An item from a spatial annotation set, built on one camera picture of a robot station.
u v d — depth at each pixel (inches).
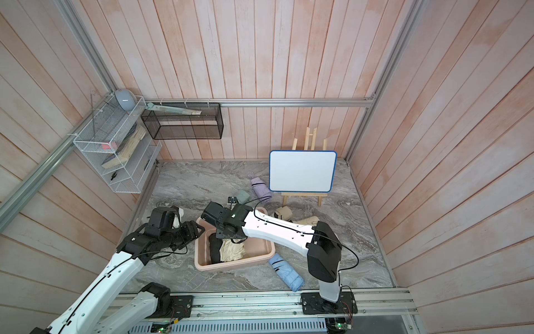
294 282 30.0
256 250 34.5
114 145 28.3
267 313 28.7
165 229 23.4
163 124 41.0
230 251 28.2
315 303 28.8
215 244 33.9
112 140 27.6
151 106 35.7
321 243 19.8
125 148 31.3
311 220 35.2
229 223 20.9
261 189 41.3
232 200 28.1
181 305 28.8
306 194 37.4
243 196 39.7
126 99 32.5
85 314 16.0
